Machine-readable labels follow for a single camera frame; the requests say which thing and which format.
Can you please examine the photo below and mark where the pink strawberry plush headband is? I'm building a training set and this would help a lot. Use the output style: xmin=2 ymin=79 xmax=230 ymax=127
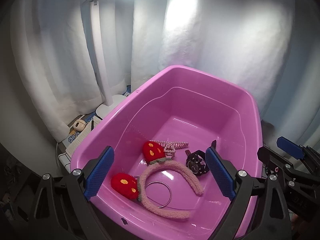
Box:
xmin=111 ymin=141 xmax=204 ymax=220

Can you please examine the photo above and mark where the black wrist watch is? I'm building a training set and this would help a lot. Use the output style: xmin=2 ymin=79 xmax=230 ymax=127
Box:
xmin=185 ymin=150 xmax=209 ymax=177

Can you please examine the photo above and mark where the large silver bangle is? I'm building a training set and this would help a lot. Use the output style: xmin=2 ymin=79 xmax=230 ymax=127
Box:
xmin=145 ymin=181 xmax=172 ymax=209

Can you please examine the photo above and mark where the pearl hair clip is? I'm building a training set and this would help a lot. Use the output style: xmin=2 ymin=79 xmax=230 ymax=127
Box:
xmin=151 ymin=140 xmax=189 ymax=159

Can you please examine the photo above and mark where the small round white gadget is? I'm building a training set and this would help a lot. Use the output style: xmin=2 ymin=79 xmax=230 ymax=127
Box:
xmin=73 ymin=119 xmax=87 ymax=132

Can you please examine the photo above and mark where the pink plastic bin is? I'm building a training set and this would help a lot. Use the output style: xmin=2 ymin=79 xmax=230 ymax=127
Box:
xmin=71 ymin=66 xmax=263 ymax=239

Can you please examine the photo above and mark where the white curtain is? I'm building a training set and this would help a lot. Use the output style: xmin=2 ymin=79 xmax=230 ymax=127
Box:
xmin=1 ymin=0 xmax=319 ymax=148

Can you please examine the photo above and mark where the white desk lamp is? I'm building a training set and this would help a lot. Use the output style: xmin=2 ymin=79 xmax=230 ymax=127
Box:
xmin=88 ymin=0 xmax=176 ymax=120

